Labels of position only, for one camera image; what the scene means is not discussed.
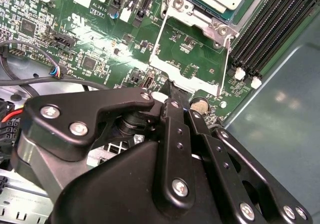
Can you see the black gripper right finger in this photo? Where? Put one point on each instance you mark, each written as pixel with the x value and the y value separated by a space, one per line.
pixel 225 164

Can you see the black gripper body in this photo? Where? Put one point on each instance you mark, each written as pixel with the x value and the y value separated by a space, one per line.
pixel 112 189

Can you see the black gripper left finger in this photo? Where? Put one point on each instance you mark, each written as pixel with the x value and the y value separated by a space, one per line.
pixel 75 114

